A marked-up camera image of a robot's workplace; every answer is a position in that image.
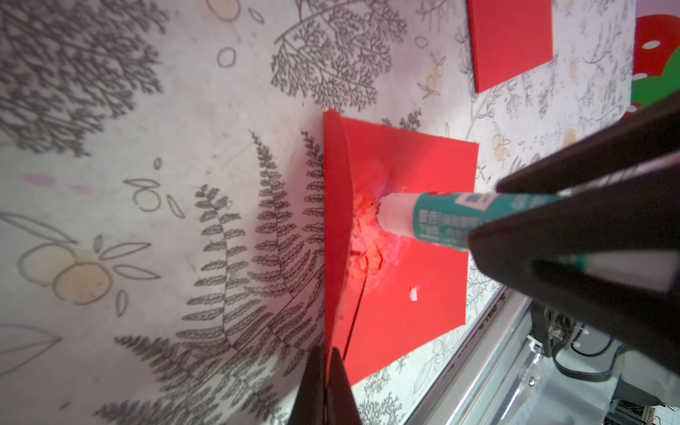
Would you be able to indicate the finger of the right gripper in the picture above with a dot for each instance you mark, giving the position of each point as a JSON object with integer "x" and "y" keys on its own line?
{"x": 639, "y": 214}
{"x": 646, "y": 135}

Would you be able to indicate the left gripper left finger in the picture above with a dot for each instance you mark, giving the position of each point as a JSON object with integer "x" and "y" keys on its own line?
{"x": 309, "y": 404}

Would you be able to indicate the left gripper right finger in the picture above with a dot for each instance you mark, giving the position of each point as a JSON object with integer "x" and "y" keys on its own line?
{"x": 341, "y": 408}

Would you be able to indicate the red envelope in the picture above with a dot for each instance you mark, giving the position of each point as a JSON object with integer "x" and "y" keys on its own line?
{"x": 387, "y": 295}
{"x": 509, "y": 38}

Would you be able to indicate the white green glue stick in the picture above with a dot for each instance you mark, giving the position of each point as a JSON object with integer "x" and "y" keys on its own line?
{"x": 446, "y": 219}

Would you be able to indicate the floral patterned table mat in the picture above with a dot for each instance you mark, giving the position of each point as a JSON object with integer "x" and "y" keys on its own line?
{"x": 162, "y": 183}

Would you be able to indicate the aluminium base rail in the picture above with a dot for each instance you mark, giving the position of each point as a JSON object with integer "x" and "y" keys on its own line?
{"x": 523, "y": 364}

